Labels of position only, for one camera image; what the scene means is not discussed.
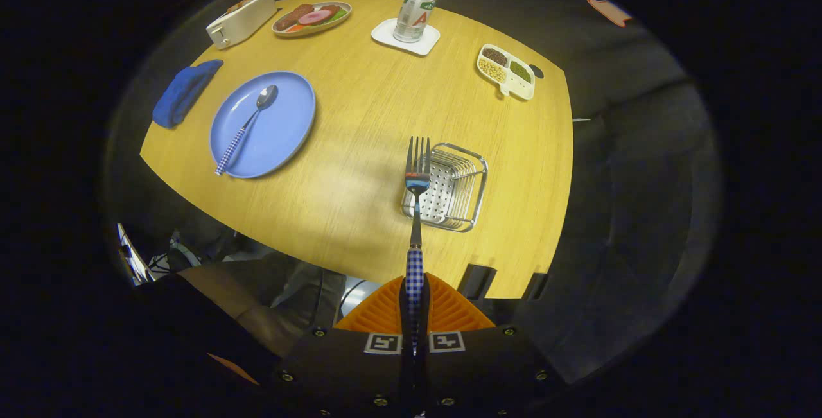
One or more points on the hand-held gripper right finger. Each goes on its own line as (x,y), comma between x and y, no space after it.
(481,366)

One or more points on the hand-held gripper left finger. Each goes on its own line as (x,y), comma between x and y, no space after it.
(347,366)

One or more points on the black backdrop cloth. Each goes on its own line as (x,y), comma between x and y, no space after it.
(642,180)

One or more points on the blue round plate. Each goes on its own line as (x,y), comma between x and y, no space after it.
(282,129)

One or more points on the white divided bean dish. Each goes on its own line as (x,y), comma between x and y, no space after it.
(504,71)

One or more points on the folded blue towel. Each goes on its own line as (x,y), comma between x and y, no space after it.
(183,94)

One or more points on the white coaster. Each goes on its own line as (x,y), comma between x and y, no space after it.
(385,34)

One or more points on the grey food plate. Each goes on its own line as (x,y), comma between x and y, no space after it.
(313,29)

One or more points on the pink ham slice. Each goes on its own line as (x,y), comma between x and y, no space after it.
(314,17)

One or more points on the green lettuce leaf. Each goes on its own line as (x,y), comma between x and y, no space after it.
(339,15)

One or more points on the large brown meat piece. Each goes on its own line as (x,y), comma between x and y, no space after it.
(294,17)

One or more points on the small brown meat piece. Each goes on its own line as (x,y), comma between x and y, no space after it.
(330,9)

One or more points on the white toaster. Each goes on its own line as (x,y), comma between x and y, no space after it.
(244,23)

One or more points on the white drink bottle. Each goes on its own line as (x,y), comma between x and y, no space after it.
(414,13)

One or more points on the brown toast slice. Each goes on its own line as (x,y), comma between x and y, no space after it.
(247,0)

